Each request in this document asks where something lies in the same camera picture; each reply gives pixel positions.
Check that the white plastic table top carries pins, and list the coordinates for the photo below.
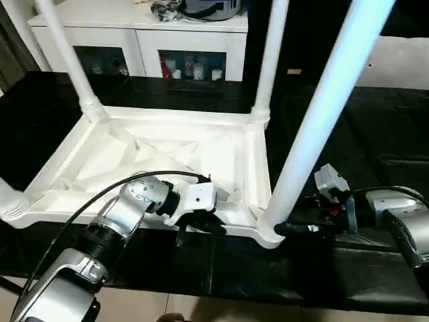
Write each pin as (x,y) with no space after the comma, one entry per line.
(167,144)

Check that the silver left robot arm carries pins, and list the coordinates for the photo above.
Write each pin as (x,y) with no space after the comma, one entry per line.
(134,208)

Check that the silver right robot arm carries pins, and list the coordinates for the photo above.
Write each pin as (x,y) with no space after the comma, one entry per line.
(399,214)

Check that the dark robot lower body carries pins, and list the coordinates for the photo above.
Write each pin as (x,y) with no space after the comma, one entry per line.
(171,318)

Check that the black cabinet with yellow label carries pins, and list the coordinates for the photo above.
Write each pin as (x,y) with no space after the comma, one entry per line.
(301,43)

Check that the black work mat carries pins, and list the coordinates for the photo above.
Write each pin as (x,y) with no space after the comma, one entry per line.
(50,117)

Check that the white glass-door cabinet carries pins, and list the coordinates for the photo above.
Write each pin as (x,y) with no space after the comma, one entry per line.
(117,37)

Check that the grey helmet on cabinet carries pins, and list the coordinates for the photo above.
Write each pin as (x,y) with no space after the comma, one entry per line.
(211,10)

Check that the dark clutter on cabinet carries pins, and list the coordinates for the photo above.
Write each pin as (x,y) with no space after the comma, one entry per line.
(166,11)

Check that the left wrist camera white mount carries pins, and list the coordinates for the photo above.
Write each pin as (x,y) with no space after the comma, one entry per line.
(197,198)

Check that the black table frame leg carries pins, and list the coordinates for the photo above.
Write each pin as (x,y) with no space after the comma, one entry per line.
(8,285)

